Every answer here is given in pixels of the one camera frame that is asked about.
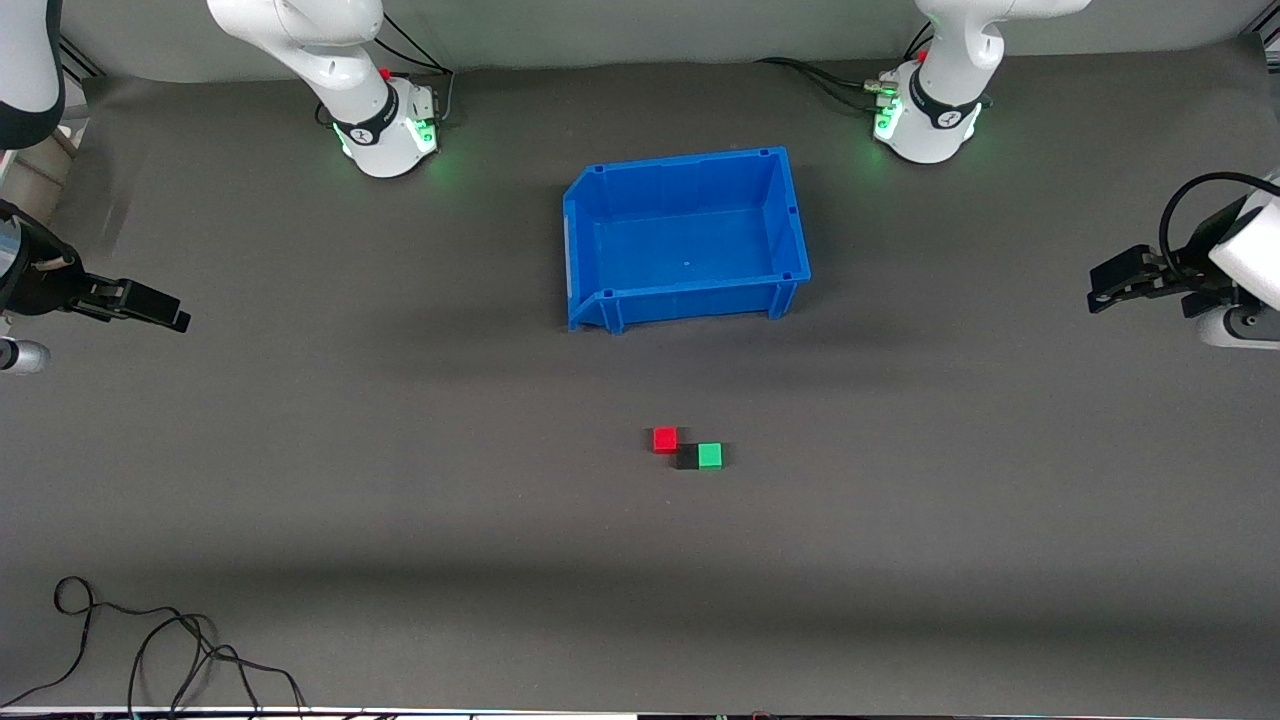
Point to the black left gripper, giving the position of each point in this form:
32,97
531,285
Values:
1196,268

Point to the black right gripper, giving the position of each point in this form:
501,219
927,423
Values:
42,283

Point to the green cube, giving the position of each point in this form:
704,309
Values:
710,456

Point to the red cube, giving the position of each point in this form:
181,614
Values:
665,439

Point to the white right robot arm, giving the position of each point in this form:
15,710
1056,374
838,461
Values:
370,130

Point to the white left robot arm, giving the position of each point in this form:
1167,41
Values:
940,100

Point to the black cube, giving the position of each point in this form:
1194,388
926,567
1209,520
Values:
686,459

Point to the beige plastic crate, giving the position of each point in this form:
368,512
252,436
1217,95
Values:
45,165

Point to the blue plastic storage bin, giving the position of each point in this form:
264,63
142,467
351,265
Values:
690,240

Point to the black aluminium frame rail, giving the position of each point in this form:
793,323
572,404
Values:
82,60
1268,38

